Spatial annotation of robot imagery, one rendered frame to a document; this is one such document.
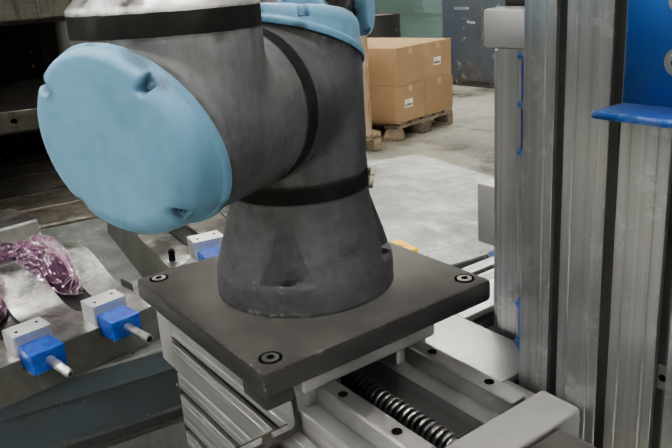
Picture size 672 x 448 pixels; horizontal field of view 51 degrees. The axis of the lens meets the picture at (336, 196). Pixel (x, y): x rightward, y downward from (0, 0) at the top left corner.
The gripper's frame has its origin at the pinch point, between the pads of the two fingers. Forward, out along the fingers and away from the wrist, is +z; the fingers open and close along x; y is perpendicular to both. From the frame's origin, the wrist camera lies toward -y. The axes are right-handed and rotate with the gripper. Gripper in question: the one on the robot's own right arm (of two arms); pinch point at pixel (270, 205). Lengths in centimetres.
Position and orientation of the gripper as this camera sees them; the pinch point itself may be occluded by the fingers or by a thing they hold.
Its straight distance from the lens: 115.1
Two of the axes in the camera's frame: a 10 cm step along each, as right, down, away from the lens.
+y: 4.7, 0.9, -8.8
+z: 0.1, 9.9, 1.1
